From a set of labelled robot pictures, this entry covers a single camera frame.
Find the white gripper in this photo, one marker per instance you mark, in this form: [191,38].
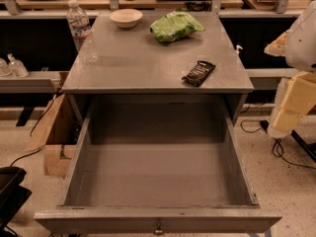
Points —
[302,44]

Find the green rice chip bag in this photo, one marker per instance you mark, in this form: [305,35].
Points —
[174,26]

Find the open grey top drawer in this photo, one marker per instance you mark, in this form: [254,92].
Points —
[137,164]

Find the brass drawer knob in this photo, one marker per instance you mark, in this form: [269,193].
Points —
[158,231]

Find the small white pump dispenser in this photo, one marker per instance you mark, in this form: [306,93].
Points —
[238,48]

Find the white ceramic bowl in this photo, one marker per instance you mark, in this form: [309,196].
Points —
[126,18]

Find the clear plastic water bottle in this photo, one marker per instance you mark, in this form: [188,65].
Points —
[81,31]

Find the cardboard box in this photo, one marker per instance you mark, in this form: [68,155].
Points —
[54,136]

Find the clear sanitizer pump bottle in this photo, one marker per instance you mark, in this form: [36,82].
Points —
[17,67]

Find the black bin at lower left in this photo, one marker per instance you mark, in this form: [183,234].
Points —
[12,196]

